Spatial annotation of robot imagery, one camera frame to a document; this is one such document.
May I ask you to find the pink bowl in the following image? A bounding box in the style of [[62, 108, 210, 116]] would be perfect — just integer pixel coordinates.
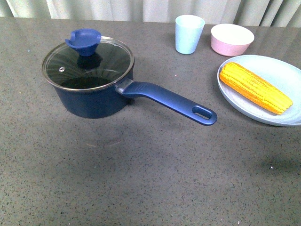
[[211, 24, 254, 57]]

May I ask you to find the glass lid blue knob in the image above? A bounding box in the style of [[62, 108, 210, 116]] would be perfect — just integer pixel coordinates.
[[42, 29, 135, 92]]

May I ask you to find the beige curtain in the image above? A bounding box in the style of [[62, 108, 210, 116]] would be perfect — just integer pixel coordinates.
[[0, 0, 301, 27]]

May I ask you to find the light blue plate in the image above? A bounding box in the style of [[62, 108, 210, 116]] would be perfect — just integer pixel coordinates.
[[217, 55, 301, 126]]

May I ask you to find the light blue plastic cup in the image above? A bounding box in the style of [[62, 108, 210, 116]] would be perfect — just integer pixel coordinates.
[[175, 15, 205, 55]]

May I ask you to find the dark blue saucepan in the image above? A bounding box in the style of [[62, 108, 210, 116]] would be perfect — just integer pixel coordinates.
[[42, 37, 217, 126]]

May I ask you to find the yellow corn cob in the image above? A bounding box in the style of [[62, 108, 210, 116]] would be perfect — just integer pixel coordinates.
[[219, 62, 293, 115]]

